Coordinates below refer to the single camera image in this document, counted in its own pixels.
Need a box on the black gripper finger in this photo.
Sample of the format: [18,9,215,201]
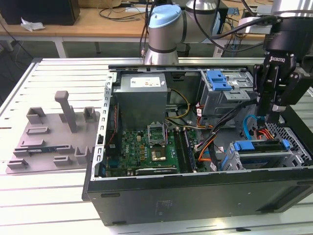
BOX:
[266,70,310,123]
[252,62,279,123]

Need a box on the blue data wire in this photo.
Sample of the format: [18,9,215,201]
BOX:
[243,114,264,141]

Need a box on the multicolour power wire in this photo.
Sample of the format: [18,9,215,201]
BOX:
[255,127,274,142]

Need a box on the hard disk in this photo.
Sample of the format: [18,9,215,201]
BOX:
[232,138,294,171]

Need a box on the silver disk bay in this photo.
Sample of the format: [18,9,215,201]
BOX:
[219,139,306,171]

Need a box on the silver optical drive cage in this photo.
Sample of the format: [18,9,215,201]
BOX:
[199,70,260,118]

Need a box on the blue plastic drive latch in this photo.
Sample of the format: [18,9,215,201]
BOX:
[206,70,233,92]

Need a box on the black computer tower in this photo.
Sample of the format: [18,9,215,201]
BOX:
[219,7,229,35]

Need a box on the blue RAM stick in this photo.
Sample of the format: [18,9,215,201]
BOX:
[182,128,198,172]

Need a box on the black RAM slot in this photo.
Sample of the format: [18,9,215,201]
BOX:
[179,128,192,173]
[173,128,185,173]
[176,128,188,173]

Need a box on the black waste bin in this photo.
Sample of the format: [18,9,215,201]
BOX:
[177,44,191,57]

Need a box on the CPU socket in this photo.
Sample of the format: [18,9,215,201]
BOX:
[149,145,169,163]

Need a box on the metal socket cover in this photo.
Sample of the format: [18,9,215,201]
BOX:
[146,121,168,146]

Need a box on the grey power supply unit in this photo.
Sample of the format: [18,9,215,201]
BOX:
[112,73,169,132]

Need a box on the black graphics card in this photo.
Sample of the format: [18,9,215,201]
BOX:
[135,166,178,175]

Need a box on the black open PC case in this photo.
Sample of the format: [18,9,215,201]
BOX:
[82,64,313,227]

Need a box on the green motherboard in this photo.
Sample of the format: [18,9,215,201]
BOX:
[105,128,203,176]

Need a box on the wooden desk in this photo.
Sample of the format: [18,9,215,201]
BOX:
[0,0,313,59]

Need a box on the grey parts rack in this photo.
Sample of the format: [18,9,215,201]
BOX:
[5,90,101,175]

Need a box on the dark RAM stick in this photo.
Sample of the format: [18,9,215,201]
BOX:
[15,146,71,154]

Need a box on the large black box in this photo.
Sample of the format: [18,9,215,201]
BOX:
[0,0,81,26]

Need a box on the crumpled white paper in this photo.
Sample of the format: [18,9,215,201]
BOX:
[20,17,46,32]

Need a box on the black wire bundle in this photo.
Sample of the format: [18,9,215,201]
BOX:
[195,97,260,152]

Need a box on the yellow power wire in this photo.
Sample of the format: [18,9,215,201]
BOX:
[166,88,191,120]

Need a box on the orange wire bundle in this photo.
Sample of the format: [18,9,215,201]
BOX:
[197,143,213,163]

